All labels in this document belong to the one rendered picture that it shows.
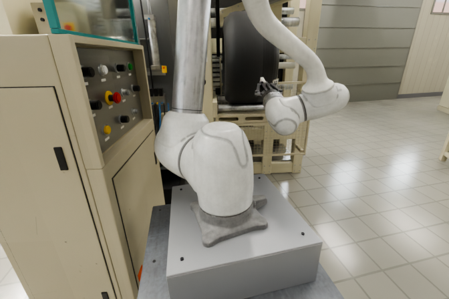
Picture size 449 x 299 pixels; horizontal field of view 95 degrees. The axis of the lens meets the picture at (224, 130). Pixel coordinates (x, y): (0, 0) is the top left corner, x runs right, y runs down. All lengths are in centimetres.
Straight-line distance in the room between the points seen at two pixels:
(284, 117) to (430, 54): 759
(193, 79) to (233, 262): 49
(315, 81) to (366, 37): 573
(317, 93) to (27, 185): 95
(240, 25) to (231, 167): 89
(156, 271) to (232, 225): 27
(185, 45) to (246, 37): 58
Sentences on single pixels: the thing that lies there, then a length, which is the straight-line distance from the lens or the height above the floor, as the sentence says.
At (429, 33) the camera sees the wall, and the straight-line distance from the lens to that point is 802.
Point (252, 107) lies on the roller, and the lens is 133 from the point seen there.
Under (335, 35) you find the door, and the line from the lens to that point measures 592.
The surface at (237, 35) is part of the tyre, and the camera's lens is 120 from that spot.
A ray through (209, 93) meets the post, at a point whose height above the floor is 99.
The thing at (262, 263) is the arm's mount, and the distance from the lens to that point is 58.
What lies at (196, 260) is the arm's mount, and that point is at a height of 78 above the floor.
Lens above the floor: 121
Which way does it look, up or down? 20 degrees down
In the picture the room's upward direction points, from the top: 1 degrees counter-clockwise
